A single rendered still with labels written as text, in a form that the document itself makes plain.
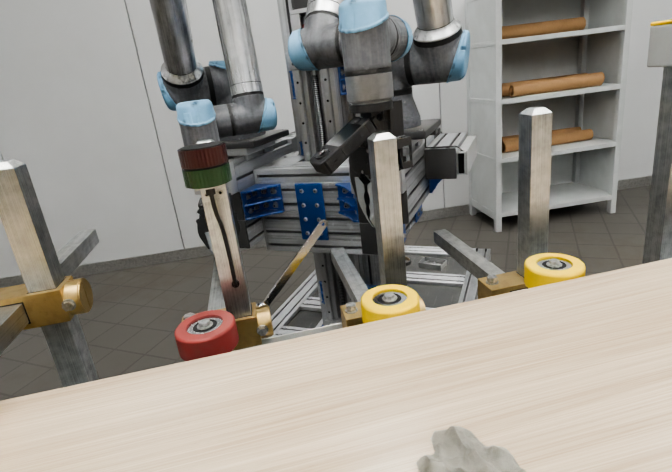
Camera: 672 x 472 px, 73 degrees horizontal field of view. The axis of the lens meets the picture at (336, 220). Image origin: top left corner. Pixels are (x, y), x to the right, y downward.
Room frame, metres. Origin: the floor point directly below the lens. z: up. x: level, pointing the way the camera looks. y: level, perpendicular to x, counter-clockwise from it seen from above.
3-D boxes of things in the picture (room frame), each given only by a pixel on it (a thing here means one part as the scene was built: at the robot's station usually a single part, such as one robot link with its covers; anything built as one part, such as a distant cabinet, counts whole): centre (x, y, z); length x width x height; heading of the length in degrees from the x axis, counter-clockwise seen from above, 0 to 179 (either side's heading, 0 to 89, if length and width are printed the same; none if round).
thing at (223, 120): (1.08, 0.27, 1.12); 0.11 x 0.11 x 0.08; 16
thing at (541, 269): (0.59, -0.31, 0.85); 0.08 x 0.08 x 0.11
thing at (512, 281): (0.70, -0.31, 0.81); 0.14 x 0.06 x 0.05; 99
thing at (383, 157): (0.67, -0.08, 0.87); 0.04 x 0.04 x 0.48; 9
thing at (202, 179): (0.58, 0.16, 1.10); 0.06 x 0.06 x 0.02
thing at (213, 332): (0.54, 0.19, 0.85); 0.08 x 0.08 x 0.11
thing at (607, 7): (3.19, -1.52, 0.78); 0.90 x 0.45 x 1.55; 96
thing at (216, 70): (1.46, 0.27, 1.20); 0.13 x 0.12 x 0.14; 106
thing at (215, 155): (0.58, 0.16, 1.12); 0.06 x 0.06 x 0.02
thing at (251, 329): (0.62, 0.19, 0.85); 0.14 x 0.06 x 0.05; 99
